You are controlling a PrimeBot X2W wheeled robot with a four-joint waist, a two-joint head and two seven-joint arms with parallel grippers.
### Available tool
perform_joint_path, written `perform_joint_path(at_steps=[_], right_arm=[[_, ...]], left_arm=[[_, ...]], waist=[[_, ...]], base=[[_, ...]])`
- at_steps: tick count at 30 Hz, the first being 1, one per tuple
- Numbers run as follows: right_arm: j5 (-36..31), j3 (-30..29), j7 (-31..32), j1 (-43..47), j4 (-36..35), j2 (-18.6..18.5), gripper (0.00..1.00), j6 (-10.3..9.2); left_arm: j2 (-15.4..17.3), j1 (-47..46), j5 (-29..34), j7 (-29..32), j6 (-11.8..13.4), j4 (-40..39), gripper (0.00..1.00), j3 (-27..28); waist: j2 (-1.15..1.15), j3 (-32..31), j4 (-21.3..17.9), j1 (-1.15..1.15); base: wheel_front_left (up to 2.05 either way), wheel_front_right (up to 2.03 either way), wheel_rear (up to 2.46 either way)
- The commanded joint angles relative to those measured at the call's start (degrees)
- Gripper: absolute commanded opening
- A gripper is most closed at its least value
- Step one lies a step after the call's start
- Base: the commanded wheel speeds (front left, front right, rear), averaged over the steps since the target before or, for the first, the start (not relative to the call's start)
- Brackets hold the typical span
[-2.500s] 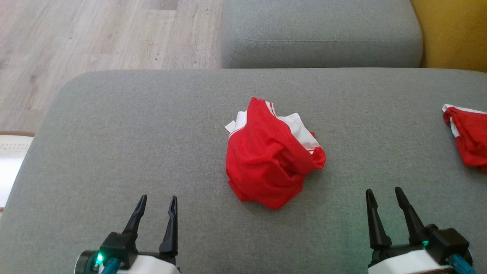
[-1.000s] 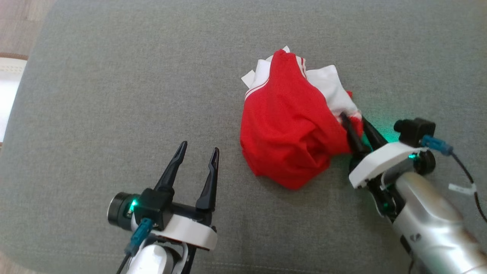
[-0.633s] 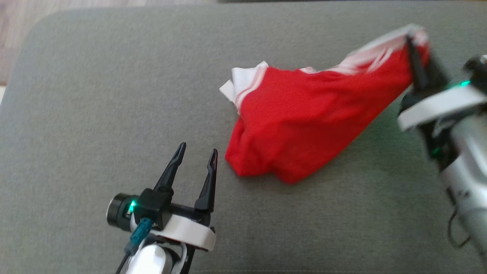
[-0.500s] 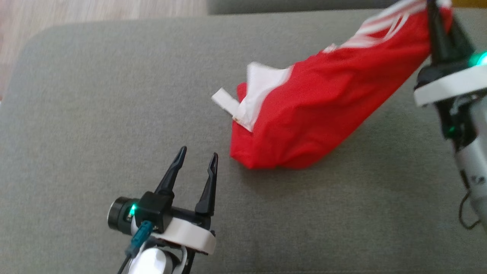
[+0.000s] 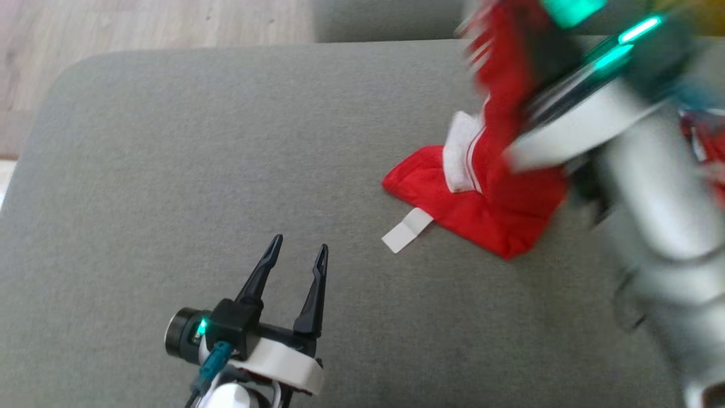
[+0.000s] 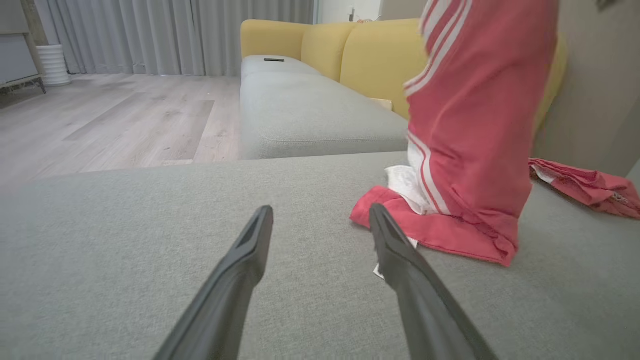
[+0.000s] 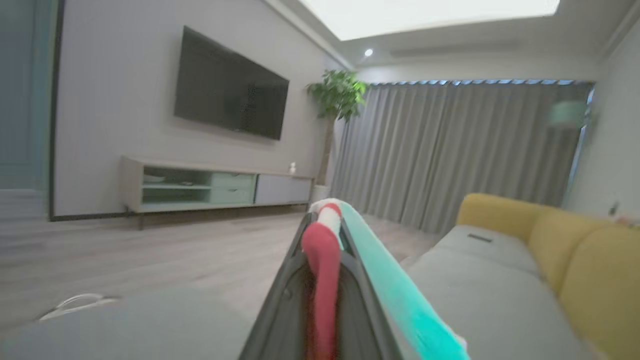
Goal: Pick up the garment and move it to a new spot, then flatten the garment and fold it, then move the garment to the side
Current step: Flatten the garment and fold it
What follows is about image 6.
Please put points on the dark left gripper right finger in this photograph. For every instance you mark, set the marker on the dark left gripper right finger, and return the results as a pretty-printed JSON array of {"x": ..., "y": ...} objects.
[{"x": 425, "y": 315}]

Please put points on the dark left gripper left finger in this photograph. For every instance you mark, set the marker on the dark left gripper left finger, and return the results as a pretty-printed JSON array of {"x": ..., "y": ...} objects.
[{"x": 225, "y": 305}]

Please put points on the red and white jersey garment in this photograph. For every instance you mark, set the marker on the red and white jersey garment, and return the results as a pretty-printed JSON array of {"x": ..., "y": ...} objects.
[{"x": 475, "y": 125}]

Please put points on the crumpled red garment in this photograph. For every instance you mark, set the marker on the crumpled red garment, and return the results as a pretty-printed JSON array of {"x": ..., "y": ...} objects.
[{"x": 585, "y": 185}]

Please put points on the large grey fabric seat cushion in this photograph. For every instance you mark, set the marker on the large grey fabric seat cushion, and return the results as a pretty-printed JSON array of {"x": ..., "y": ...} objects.
[{"x": 125, "y": 240}]

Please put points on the grey sofa seat cushion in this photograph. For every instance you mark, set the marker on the grey sofa seat cushion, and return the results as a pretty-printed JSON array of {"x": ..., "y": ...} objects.
[
  {"x": 310, "y": 115},
  {"x": 260, "y": 67}
]

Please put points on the black remote control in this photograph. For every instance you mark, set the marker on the black remote control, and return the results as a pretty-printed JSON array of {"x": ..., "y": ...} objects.
[{"x": 274, "y": 60}]

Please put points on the yellow sofa back cushion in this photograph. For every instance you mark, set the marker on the yellow sofa back cushion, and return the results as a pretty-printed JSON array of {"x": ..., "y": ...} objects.
[
  {"x": 552, "y": 85},
  {"x": 380, "y": 65},
  {"x": 327, "y": 50}
]

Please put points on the yellow sofa armrest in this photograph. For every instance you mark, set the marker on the yellow sofa armrest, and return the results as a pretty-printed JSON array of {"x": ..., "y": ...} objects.
[{"x": 272, "y": 37}]

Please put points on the grey pleated curtain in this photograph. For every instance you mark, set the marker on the grey pleated curtain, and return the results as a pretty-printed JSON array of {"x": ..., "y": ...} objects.
[{"x": 150, "y": 35}]

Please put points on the white ribbed pot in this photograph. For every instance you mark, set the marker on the white ribbed pot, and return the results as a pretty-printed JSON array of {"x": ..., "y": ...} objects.
[{"x": 54, "y": 65}]

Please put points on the grey cabinet with wooden legs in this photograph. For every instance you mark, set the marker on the grey cabinet with wooden legs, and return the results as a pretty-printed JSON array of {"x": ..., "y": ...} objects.
[{"x": 15, "y": 55}]

